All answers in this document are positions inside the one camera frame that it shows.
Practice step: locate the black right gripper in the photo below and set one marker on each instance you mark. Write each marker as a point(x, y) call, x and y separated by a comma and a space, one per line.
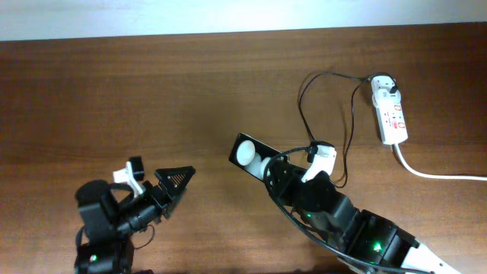
point(284, 187)

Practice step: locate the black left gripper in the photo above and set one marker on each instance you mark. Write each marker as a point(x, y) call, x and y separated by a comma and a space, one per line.
point(160, 204)

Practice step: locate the black Galaxy smartphone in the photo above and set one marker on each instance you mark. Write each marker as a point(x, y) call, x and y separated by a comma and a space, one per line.
point(251, 155)

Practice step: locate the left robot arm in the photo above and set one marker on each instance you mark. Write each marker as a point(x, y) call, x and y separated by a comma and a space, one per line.
point(112, 214)

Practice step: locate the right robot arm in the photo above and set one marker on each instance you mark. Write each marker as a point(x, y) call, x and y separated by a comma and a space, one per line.
point(362, 240)

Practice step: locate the white USB charger plug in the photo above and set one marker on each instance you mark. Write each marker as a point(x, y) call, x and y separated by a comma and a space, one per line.
point(383, 86)

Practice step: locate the white power strip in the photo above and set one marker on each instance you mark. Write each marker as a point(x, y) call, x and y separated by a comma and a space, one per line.
point(390, 117)

